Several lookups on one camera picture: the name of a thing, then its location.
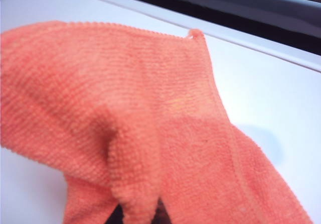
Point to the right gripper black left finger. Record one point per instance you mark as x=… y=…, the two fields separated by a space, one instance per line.
x=120 y=216

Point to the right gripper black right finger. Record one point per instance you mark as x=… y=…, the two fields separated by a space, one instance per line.
x=164 y=214

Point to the orange microfibre cloth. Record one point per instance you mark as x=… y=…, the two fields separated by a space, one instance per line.
x=125 y=108

